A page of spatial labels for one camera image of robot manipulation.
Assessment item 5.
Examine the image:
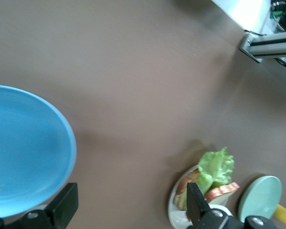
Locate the blue plate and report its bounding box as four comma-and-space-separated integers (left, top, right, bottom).
0, 84, 77, 218

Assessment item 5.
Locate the brown table cloth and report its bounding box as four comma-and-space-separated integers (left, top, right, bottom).
0, 0, 286, 229

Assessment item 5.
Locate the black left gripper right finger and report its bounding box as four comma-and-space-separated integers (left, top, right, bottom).
186, 182, 281, 229

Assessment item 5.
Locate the aluminium camera pole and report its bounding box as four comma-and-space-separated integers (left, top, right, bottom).
239, 30, 286, 63

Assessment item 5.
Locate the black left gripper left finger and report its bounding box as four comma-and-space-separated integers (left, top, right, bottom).
4, 182, 79, 229

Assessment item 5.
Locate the yellow mustard squeeze bottle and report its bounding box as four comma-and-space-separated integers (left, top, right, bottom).
274, 204, 286, 229

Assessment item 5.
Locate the green lettuce leaf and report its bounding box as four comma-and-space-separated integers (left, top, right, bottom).
197, 146, 235, 194

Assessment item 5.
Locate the beige plate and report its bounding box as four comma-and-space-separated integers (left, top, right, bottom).
167, 165, 233, 229

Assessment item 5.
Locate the green plate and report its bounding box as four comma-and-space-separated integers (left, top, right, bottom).
237, 176, 283, 224

